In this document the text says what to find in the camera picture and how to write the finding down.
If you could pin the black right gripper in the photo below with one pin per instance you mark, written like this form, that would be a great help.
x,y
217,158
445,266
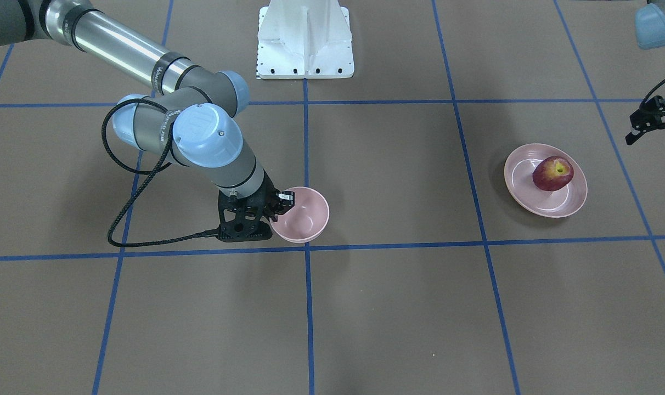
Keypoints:
x,y
269,199

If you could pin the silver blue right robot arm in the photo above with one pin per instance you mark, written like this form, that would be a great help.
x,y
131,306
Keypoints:
x,y
187,118

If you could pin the pink bowl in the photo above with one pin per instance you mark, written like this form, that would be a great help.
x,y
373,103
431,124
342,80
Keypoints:
x,y
306,219

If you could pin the pink plate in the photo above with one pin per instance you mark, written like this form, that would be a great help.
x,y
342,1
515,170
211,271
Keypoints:
x,y
518,169

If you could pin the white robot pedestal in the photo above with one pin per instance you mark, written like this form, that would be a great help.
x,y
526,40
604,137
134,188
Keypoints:
x,y
304,39

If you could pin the red apple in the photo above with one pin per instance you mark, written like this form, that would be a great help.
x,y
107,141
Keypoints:
x,y
553,174

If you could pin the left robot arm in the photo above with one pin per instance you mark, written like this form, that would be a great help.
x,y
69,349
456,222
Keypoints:
x,y
649,24

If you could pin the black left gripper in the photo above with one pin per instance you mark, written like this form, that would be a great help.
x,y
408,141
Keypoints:
x,y
647,117

